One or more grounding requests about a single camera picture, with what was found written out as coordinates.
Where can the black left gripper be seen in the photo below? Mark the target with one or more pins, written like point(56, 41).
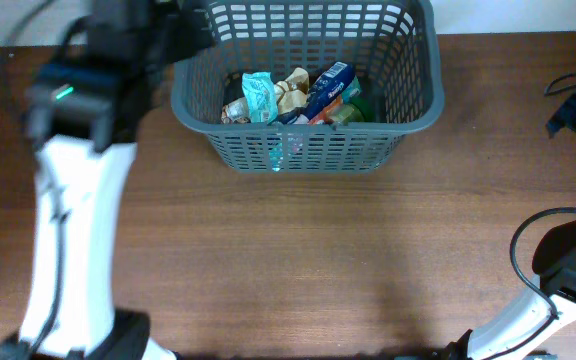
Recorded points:
point(186, 42)

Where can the teal wet wipes packet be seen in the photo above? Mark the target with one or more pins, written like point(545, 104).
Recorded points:
point(259, 92)

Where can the beige Pantree snack bag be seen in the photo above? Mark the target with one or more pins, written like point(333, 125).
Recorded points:
point(290, 93)

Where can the grey plastic basket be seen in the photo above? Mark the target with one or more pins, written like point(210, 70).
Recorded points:
point(392, 45)

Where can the Kleenex tissue multipack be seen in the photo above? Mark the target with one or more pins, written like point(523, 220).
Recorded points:
point(334, 87)

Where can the green lid spice jar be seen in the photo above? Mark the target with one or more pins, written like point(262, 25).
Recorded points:
point(356, 110)

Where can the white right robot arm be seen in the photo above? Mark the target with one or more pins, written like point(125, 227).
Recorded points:
point(545, 306)

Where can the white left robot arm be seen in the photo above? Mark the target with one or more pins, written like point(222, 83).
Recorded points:
point(84, 109)

